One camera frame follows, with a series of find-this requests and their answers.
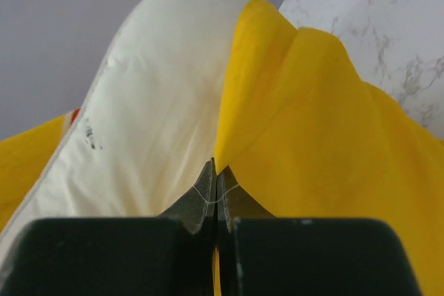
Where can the yellow pillowcase with logo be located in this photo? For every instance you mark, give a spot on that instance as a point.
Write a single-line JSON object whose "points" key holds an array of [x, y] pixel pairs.
{"points": [[307, 137]]}

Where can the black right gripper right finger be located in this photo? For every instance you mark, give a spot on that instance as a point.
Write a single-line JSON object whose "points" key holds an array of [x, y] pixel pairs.
{"points": [[260, 254]]}

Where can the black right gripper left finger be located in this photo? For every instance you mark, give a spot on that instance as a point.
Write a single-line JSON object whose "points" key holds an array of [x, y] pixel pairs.
{"points": [[168, 254]]}

